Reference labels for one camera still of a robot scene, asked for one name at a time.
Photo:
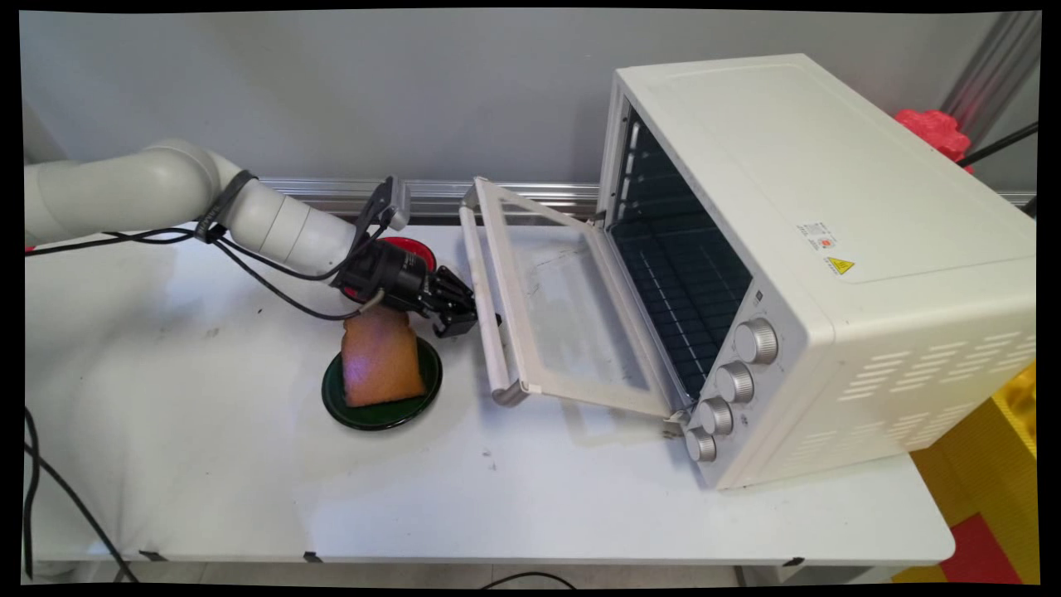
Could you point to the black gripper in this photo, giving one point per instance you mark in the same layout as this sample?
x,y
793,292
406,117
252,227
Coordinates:
x,y
390,274

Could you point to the white glass oven door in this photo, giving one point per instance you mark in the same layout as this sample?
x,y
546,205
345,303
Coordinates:
x,y
572,307

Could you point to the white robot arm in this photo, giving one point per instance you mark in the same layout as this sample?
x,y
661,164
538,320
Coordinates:
x,y
166,182

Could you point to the red bowl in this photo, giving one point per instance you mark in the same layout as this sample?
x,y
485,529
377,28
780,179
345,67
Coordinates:
x,y
413,246

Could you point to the brown toast slice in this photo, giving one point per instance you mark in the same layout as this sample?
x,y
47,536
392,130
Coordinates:
x,y
381,365

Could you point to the dark green plate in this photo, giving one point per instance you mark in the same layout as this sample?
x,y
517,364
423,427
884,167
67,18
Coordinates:
x,y
381,418

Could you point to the silver oven knob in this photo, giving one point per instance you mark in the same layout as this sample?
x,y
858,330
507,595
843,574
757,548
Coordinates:
x,y
756,340
700,444
715,414
734,381

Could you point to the white printed label sticker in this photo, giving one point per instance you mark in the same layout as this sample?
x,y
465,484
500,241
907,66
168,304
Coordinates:
x,y
817,235

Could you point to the yellow warning sticker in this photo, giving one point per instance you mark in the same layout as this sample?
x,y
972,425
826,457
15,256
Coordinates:
x,y
839,266

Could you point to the white toaster oven body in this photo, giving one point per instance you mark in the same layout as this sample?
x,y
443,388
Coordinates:
x,y
829,166

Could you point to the red plastic knobbed object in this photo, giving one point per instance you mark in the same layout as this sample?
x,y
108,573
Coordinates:
x,y
932,133

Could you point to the yellow foam mat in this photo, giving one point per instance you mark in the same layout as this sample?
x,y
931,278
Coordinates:
x,y
978,473

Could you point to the red foam mat tile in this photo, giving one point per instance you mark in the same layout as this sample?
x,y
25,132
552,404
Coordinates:
x,y
978,551

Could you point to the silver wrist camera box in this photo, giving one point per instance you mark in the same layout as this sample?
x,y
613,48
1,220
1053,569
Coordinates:
x,y
399,203

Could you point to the aluminium frame post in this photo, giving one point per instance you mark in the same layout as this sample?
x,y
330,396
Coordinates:
x,y
990,75

